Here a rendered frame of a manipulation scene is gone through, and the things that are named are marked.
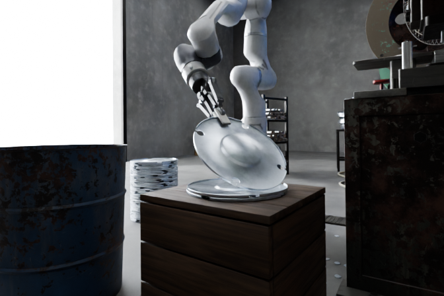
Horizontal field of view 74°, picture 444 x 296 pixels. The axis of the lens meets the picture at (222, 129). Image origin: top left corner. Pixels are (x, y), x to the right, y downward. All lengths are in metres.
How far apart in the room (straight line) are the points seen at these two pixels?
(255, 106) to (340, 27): 7.10
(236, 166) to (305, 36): 7.87
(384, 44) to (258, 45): 1.42
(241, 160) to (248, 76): 0.64
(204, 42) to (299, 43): 7.55
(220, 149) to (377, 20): 2.11
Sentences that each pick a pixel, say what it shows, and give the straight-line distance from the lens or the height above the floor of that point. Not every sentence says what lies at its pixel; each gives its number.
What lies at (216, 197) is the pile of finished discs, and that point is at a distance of 0.75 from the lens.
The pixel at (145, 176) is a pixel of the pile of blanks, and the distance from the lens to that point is 1.78.
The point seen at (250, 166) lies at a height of 0.43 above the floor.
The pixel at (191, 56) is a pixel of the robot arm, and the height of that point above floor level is 0.80.
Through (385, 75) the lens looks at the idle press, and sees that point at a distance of 4.36.
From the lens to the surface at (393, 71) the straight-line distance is 1.24.
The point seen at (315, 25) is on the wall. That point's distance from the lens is 8.58.
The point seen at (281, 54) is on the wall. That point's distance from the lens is 8.67.
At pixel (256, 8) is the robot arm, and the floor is 1.06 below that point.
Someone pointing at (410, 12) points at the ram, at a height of 0.93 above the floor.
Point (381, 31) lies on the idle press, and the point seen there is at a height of 1.29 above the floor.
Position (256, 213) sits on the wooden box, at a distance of 0.64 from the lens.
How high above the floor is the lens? 0.52
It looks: 1 degrees up
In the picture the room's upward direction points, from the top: 1 degrees counter-clockwise
